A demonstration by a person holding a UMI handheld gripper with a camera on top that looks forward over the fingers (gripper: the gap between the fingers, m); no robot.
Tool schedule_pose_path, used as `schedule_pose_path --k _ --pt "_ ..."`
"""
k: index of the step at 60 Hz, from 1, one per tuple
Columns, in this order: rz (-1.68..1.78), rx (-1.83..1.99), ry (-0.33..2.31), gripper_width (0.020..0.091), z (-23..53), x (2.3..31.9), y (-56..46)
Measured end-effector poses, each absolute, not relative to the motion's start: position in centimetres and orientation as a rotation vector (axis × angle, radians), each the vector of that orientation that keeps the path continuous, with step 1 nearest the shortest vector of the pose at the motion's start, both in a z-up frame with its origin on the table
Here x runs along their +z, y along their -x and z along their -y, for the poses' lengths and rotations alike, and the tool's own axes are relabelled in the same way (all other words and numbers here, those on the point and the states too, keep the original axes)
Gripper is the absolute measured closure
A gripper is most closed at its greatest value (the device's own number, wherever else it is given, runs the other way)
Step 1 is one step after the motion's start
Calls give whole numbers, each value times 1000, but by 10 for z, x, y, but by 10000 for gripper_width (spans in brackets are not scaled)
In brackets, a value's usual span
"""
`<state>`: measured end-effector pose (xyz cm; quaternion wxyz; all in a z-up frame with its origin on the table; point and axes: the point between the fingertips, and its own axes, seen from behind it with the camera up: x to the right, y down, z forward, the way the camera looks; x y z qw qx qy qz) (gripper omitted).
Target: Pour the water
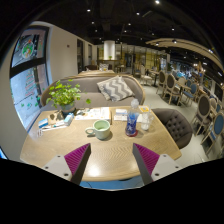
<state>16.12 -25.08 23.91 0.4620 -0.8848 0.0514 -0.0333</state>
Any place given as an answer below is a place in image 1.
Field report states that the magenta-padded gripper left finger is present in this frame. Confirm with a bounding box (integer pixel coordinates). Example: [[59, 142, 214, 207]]
[[41, 143, 92, 186]]

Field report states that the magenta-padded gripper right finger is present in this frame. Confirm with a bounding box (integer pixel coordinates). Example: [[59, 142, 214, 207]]
[[132, 143, 184, 186]]

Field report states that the clear bottle with blue label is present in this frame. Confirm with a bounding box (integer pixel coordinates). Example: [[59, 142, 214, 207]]
[[124, 98, 140, 138]]

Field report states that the dark tufted armchair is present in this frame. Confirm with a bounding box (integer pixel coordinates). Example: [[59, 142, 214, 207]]
[[151, 107, 194, 150]]

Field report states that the white ointment tube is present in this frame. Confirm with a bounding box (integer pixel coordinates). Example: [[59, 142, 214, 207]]
[[41, 121, 68, 132]]

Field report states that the blue white small box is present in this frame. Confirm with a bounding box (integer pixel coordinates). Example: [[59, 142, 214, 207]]
[[37, 117, 50, 129]]

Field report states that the clear plastic cup with straw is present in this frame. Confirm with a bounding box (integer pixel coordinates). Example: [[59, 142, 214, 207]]
[[139, 106, 155, 132]]

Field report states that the light blue small box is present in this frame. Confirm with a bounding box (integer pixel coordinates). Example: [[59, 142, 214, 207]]
[[63, 112, 75, 127]]

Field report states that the flat round red coaster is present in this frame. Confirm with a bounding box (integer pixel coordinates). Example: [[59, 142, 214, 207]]
[[124, 129, 139, 138]]

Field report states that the pale green mug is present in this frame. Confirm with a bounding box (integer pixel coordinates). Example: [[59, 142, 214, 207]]
[[84, 119, 112, 141]]

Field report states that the yellow square table sign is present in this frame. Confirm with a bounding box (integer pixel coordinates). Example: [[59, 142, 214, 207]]
[[138, 105, 150, 114]]

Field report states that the white orange flat box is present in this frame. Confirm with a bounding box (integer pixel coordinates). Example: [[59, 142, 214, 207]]
[[74, 106, 112, 122]]

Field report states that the group of dining chairs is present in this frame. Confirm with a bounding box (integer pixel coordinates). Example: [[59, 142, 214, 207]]
[[139, 64, 224, 158]]

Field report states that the blue white card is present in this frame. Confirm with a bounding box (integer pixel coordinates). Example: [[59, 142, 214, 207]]
[[114, 108, 128, 117]]

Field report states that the potted green plant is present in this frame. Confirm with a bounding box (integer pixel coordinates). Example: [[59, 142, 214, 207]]
[[45, 79, 92, 114]]

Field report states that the grey curved sofa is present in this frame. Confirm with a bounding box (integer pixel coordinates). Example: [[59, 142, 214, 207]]
[[40, 74, 147, 111]]

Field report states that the grey white chevron cushion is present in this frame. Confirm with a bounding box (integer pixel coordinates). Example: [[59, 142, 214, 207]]
[[96, 75, 135, 102]]

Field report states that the group of ceiling lights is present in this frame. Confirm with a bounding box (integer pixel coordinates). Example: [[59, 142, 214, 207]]
[[86, 0, 214, 54]]

